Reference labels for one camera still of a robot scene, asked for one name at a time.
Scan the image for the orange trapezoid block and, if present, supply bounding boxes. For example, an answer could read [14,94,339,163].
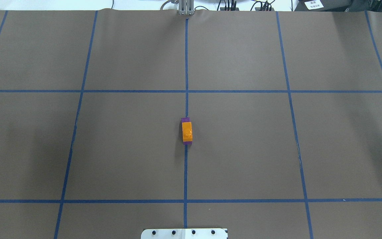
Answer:
[181,121,193,144]

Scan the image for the aluminium frame post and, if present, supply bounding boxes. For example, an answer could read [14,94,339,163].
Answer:
[177,0,195,16]

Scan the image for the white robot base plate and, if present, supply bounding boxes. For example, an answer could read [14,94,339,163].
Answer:
[141,228,228,239]

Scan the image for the purple trapezoid block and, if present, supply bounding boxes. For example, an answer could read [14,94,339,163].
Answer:
[181,118,193,145]

